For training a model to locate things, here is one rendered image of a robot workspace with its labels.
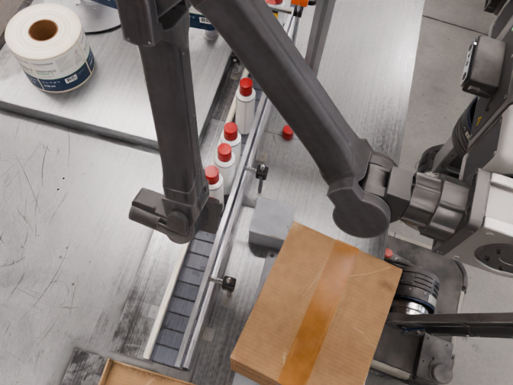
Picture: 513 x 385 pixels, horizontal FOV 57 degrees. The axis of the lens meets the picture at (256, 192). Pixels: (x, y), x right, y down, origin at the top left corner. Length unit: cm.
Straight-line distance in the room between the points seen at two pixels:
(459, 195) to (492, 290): 174
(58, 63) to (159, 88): 80
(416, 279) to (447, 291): 26
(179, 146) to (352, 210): 26
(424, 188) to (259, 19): 30
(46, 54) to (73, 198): 39
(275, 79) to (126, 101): 92
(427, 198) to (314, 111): 19
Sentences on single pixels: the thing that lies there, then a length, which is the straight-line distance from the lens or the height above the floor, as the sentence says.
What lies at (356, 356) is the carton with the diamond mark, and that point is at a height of 112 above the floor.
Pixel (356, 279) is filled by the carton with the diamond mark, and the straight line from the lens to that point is 96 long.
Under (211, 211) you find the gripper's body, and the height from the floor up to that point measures 114.
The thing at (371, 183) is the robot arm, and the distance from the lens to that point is 64.
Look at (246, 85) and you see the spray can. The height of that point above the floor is 108.
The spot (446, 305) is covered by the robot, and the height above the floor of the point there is 24.
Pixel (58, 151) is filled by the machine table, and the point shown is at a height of 83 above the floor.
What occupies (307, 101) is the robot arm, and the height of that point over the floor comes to 157.
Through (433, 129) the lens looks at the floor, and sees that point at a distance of 262.
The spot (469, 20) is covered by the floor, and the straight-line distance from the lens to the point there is 320.
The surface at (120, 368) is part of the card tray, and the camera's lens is 122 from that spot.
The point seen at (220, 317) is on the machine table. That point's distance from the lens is 121.
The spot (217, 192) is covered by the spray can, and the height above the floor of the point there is 102.
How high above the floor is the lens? 202
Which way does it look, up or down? 65 degrees down
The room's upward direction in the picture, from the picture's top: 6 degrees clockwise
